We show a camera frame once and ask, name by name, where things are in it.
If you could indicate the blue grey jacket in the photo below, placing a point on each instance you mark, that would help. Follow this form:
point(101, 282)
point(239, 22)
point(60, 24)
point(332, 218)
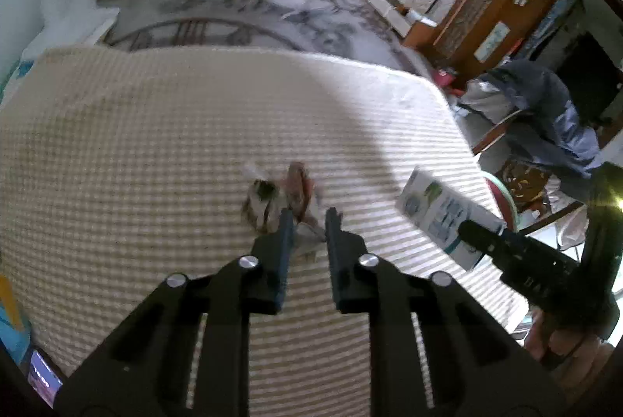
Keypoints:
point(540, 105)

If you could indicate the brown paper ball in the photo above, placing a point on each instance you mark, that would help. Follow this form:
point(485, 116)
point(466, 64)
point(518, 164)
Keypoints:
point(267, 203)

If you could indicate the white desk lamp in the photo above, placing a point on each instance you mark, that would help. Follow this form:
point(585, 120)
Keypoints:
point(73, 27)

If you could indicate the low television cabinet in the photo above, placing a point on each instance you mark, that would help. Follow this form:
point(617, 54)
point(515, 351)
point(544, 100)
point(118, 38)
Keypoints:
point(418, 32)

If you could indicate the wooden chair under jacket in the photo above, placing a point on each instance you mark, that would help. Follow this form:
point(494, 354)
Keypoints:
point(528, 183)

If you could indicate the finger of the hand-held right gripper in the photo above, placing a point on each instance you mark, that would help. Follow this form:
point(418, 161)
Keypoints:
point(482, 237)

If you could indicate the person's right hand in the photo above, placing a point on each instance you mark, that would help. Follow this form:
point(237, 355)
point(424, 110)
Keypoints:
point(584, 349)

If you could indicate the smartphone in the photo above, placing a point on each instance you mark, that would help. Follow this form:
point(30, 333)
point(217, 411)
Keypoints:
point(44, 378)

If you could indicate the small red pot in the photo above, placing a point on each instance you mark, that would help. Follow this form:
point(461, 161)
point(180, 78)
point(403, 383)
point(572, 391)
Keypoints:
point(445, 77)

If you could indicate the blue white milk carton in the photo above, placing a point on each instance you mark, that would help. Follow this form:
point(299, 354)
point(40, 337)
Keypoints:
point(438, 212)

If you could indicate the light blue framed painting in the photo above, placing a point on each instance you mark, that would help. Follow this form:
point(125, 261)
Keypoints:
point(491, 42)

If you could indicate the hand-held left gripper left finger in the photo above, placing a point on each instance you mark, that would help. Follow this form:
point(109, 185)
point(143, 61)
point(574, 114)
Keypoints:
point(286, 246)

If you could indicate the blue plastic object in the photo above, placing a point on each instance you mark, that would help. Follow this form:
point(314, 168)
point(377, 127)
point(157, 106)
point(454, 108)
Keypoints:
point(12, 339)

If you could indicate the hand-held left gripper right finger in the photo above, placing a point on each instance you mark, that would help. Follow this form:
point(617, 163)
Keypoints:
point(333, 242)

